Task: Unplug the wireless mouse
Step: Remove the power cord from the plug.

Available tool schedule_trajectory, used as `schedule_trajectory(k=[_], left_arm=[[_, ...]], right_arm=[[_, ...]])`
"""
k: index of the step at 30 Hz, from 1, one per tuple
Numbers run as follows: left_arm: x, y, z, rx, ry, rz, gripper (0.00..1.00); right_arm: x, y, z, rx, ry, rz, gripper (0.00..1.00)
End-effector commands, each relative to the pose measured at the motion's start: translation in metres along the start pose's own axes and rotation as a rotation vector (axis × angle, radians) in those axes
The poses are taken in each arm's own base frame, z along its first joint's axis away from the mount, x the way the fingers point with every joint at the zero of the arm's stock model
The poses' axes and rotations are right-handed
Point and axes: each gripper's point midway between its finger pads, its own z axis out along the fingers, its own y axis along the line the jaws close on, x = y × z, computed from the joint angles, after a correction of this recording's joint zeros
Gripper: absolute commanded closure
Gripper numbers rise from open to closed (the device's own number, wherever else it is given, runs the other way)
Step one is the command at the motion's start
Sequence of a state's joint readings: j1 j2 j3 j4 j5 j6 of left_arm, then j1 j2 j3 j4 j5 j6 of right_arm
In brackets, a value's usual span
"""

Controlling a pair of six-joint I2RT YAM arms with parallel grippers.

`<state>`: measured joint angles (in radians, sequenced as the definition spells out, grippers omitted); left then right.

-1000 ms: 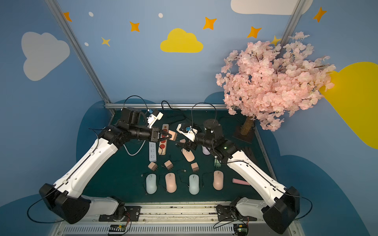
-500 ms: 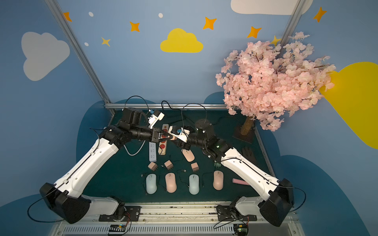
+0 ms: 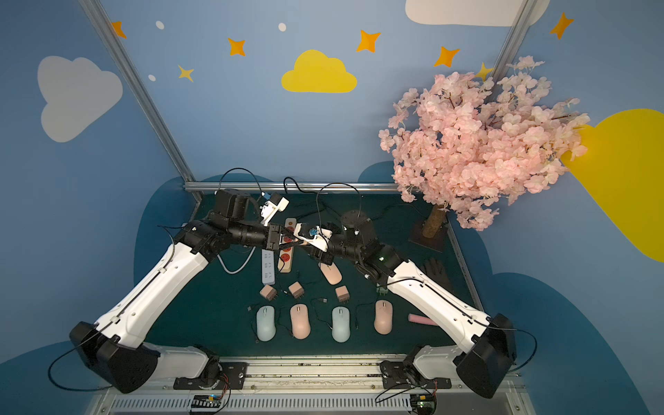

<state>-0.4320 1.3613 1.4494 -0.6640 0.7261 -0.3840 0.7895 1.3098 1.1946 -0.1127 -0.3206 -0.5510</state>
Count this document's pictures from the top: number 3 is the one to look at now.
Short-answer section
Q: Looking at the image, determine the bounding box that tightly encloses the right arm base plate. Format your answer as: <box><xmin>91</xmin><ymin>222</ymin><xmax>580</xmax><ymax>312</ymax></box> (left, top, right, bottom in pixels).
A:
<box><xmin>379</xmin><ymin>361</ymin><xmax>452</xmax><ymax>389</ymax></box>

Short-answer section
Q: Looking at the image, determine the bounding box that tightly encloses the pink wireless mouse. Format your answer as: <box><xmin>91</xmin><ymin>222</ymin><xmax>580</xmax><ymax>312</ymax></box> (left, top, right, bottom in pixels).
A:
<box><xmin>290</xmin><ymin>304</ymin><xmax>311</xmax><ymax>340</ymax></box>
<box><xmin>373</xmin><ymin>300</ymin><xmax>394</xmax><ymax>335</ymax></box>

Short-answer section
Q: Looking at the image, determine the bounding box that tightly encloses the white power strip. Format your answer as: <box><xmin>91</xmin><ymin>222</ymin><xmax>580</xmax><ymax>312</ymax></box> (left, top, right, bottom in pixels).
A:
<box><xmin>261</xmin><ymin>250</ymin><xmax>276</xmax><ymax>285</ymax></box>

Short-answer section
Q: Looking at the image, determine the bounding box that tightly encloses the pink purple garden rake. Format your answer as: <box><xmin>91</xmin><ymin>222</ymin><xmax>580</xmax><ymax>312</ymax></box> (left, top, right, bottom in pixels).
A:
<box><xmin>408</xmin><ymin>314</ymin><xmax>437</xmax><ymax>326</ymax></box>

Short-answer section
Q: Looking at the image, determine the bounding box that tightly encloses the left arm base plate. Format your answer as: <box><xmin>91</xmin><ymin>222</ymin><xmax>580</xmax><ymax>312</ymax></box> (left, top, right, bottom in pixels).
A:
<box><xmin>173</xmin><ymin>361</ymin><xmax>248</xmax><ymax>391</ymax></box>

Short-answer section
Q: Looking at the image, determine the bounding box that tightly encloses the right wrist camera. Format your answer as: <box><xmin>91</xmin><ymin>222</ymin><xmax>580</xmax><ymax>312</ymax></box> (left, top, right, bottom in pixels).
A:
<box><xmin>293</xmin><ymin>223</ymin><xmax>333</xmax><ymax>252</ymax></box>

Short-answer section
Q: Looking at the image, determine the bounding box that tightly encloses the black loose usb cable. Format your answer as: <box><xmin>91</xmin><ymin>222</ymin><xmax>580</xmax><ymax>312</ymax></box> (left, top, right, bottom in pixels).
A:
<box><xmin>352</xmin><ymin>303</ymin><xmax>372</xmax><ymax>331</ymax></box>
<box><xmin>277</xmin><ymin>291</ymin><xmax>292</xmax><ymax>333</ymax></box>

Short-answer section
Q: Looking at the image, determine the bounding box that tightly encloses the green circuit board right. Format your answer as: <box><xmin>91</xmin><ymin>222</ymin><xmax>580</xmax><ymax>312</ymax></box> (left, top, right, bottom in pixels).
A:
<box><xmin>409</xmin><ymin>394</ymin><xmax>437</xmax><ymax>415</ymax></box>

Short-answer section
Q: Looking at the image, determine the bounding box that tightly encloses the black power cable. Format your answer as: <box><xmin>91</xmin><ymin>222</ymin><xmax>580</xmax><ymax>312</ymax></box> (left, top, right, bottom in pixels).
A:
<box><xmin>282</xmin><ymin>175</ymin><xmax>432</xmax><ymax>229</ymax></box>

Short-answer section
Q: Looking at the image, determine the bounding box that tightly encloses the pink USB charger plug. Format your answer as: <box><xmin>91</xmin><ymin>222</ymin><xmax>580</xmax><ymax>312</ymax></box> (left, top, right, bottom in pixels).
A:
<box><xmin>335</xmin><ymin>285</ymin><xmax>350</xmax><ymax>303</ymax></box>

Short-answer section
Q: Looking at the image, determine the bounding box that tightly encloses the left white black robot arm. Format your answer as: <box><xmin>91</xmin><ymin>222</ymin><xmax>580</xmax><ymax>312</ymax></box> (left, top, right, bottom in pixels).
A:
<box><xmin>69</xmin><ymin>221</ymin><xmax>297</xmax><ymax>394</ymax></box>

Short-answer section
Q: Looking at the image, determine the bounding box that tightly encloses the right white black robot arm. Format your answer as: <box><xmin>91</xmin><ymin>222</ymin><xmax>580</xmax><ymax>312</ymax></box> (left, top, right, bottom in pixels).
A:
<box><xmin>293</xmin><ymin>210</ymin><xmax>517</xmax><ymax>399</ymax></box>

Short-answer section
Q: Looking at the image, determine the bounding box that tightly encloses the white power cable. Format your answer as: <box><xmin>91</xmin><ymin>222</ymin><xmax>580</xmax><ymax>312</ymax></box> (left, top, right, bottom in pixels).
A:
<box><xmin>216</xmin><ymin>246</ymin><xmax>258</xmax><ymax>276</ymax></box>

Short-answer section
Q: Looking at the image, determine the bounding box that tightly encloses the pink wireless mouse front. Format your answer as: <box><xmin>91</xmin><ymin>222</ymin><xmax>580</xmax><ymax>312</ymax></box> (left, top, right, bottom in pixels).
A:
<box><xmin>290</xmin><ymin>304</ymin><xmax>311</xmax><ymax>340</ymax></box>

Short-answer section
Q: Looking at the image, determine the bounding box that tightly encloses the light green wireless mouse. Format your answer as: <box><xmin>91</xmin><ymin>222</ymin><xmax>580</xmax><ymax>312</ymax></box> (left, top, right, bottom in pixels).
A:
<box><xmin>256</xmin><ymin>305</ymin><xmax>277</xmax><ymax>342</ymax></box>

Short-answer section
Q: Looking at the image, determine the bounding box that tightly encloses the black USB charging cable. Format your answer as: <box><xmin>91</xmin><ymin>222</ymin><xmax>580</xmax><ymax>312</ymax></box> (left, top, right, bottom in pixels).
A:
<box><xmin>310</xmin><ymin>296</ymin><xmax>333</xmax><ymax>329</ymax></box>

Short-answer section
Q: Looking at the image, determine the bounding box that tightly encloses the green circuit board left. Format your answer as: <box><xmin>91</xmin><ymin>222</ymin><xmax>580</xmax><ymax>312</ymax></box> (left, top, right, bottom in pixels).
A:
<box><xmin>188</xmin><ymin>394</ymin><xmax>222</xmax><ymax>414</ymax></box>

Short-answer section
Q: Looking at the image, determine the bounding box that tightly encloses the beige wooden power strip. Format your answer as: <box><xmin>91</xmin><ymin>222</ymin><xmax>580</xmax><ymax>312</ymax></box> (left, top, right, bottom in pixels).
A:
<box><xmin>278</xmin><ymin>218</ymin><xmax>297</xmax><ymax>273</ymax></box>

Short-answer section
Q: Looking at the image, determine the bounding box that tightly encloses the aluminium back frame bar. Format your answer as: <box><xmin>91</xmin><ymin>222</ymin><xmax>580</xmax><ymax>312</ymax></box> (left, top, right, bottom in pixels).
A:
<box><xmin>183</xmin><ymin>179</ymin><xmax>399</xmax><ymax>195</ymax></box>

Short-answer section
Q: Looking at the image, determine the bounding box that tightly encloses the green circuit board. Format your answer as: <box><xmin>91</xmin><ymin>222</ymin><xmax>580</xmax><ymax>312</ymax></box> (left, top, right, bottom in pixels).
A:
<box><xmin>409</xmin><ymin>394</ymin><xmax>437</xmax><ymax>415</ymax></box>
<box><xmin>188</xmin><ymin>394</ymin><xmax>222</xmax><ymax>414</ymax></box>

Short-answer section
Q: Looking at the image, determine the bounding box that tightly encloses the pink USB charger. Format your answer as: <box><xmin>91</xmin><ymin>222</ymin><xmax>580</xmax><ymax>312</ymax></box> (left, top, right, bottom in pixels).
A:
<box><xmin>259</xmin><ymin>285</ymin><xmax>278</xmax><ymax>302</ymax></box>
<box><xmin>289</xmin><ymin>282</ymin><xmax>304</xmax><ymax>299</ymax></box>

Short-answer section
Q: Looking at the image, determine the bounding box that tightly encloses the black green work glove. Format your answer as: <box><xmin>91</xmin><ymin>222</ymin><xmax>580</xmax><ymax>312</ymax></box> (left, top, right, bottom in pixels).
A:
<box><xmin>424</xmin><ymin>258</ymin><xmax>453</xmax><ymax>292</ymax></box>

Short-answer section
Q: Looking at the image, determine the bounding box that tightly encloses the aluminium front rail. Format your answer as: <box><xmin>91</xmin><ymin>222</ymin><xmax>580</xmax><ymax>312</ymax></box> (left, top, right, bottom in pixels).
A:
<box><xmin>87</xmin><ymin>354</ymin><xmax>535</xmax><ymax>414</ymax></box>

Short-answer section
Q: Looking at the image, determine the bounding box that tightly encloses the peach wireless mouse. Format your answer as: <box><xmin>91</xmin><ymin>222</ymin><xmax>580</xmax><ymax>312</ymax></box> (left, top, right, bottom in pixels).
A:
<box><xmin>319</xmin><ymin>263</ymin><xmax>342</xmax><ymax>285</ymax></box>

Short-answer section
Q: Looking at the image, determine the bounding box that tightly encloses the pink cherry blossom tree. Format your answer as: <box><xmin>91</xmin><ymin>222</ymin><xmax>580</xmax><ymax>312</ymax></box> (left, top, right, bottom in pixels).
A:
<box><xmin>379</xmin><ymin>56</ymin><xmax>590</xmax><ymax>240</ymax></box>

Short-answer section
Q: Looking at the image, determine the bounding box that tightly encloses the light blue wireless mouse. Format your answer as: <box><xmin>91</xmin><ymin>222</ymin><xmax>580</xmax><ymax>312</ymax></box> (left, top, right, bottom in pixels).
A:
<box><xmin>331</xmin><ymin>306</ymin><xmax>350</xmax><ymax>343</ymax></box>

